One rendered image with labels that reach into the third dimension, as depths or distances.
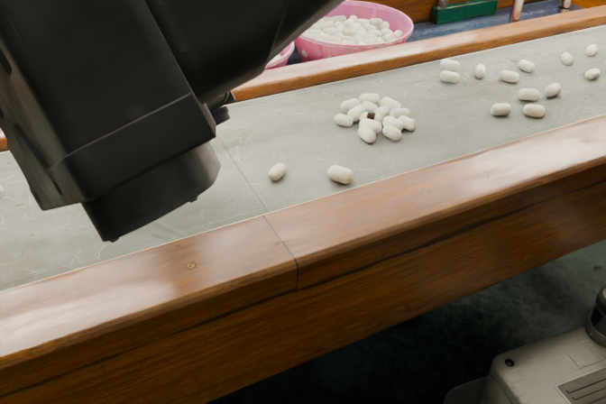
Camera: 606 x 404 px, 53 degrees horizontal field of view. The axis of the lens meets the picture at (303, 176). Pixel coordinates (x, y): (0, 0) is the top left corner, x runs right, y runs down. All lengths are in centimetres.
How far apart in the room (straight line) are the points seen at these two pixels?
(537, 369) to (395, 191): 38
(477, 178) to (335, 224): 22
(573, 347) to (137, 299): 69
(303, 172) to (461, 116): 31
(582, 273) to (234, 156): 131
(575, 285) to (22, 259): 153
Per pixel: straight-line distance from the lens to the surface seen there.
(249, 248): 69
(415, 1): 158
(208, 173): 19
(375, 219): 74
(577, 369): 104
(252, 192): 81
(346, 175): 82
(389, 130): 94
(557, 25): 144
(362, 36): 132
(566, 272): 195
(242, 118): 98
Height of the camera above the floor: 122
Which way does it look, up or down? 35 degrees down
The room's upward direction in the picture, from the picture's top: 2 degrees clockwise
